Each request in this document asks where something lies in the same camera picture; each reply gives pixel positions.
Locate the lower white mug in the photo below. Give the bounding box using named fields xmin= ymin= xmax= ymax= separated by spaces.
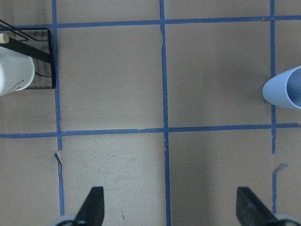
xmin=0 ymin=47 xmax=35 ymax=96

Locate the black wire mug rack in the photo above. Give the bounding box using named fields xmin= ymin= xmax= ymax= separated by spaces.
xmin=0 ymin=20 xmax=57 ymax=89

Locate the light blue cup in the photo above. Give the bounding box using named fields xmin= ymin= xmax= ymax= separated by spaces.
xmin=262 ymin=66 xmax=301 ymax=109

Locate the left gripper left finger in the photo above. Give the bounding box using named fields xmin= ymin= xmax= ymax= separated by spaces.
xmin=74 ymin=186 xmax=104 ymax=226

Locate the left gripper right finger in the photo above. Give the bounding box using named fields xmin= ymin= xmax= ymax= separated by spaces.
xmin=236 ymin=187 xmax=278 ymax=226

